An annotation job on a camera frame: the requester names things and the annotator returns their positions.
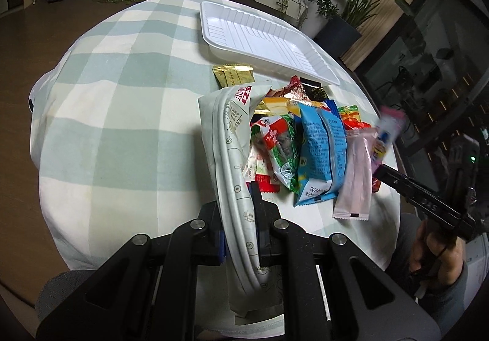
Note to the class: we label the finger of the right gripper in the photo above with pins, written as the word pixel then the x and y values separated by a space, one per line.
pixel 446 222

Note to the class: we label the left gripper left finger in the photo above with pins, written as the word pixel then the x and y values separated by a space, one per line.
pixel 221 245

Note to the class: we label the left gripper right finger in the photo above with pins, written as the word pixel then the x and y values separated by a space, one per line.
pixel 261 222

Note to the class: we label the light blue snack packet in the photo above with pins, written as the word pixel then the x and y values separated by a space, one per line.
pixel 323 155

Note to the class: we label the pink white snack packet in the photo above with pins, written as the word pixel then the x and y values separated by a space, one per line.
pixel 354 198

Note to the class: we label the white grey snack bag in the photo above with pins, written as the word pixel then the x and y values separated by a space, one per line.
pixel 226 133

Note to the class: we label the red Mylikes snack bag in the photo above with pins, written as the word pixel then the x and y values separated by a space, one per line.
pixel 353 124

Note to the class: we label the orange yellow snack packet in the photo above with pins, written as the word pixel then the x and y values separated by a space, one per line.
pixel 349 113

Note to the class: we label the dark blue snack packet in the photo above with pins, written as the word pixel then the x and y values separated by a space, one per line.
pixel 332 107

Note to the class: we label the black sesame snack packet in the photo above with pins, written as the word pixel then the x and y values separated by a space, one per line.
pixel 314 90

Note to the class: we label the gold snack packet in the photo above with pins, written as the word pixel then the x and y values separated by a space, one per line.
pixel 228 75

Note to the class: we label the person's right hand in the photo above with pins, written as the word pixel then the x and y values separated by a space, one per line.
pixel 451 256

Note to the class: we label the red flat snack packet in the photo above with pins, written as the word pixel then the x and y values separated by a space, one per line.
pixel 258 167

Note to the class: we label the green red snack packet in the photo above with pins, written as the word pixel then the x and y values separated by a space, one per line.
pixel 277 136

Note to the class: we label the red brown checkered snack packet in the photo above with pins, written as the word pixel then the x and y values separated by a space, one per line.
pixel 293 90

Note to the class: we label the green white checked tablecloth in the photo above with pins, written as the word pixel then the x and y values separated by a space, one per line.
pixel 115 131

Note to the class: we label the beige curtain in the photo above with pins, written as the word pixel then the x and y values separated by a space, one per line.
pixel 372 32

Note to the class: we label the large leaf plant dark pot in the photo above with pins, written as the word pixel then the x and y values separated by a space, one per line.
pixel 342 31

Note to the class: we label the white plastic tray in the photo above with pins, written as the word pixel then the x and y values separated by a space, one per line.
pixel 237 36

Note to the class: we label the small plant white pot right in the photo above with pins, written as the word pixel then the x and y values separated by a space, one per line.
pixel 319 13

